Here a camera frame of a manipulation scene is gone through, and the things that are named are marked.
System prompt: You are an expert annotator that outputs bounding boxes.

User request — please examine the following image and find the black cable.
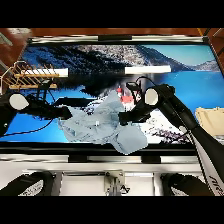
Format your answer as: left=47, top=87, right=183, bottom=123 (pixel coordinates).
left=134, top=75, right=158, bottom=89
left=0, top=117, right=56, bottom=138

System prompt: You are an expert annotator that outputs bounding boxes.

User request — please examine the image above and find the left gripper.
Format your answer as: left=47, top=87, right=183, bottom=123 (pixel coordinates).
left=50, top=105, right=73, bottom=121

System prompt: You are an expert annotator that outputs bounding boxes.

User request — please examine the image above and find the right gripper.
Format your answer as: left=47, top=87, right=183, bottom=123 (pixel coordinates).
left=118, top=108, right=144, bottom=127

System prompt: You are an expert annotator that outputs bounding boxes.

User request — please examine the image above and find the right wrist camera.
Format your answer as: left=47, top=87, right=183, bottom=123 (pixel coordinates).
left=125, top=81, right=141, bottom=102

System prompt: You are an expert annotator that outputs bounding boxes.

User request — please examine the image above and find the beige wooden board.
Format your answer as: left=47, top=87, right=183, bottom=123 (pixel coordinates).
left=194, top=106, right=224, bottom=145

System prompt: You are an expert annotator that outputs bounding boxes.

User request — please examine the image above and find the light blue shirt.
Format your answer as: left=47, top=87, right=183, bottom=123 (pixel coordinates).
left=57, top=89, right=149, bottom=155

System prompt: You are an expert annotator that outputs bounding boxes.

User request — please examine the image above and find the silver frame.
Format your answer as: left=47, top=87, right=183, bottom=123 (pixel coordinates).
left=0, top=153, right=224, bottom=197

